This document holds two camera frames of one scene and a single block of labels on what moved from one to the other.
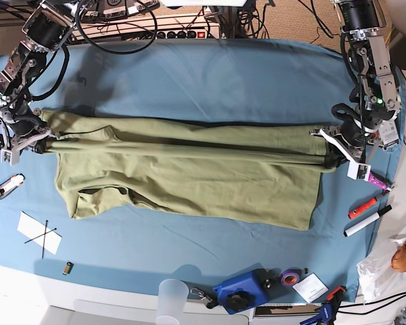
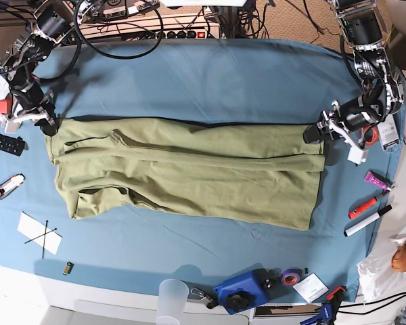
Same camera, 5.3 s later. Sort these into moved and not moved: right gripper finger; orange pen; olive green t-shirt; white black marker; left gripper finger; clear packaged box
Moved: right gripper finger; left gripper finger
Not moved: olive green t-shirt; clear packaged box; orange pen; white black marker
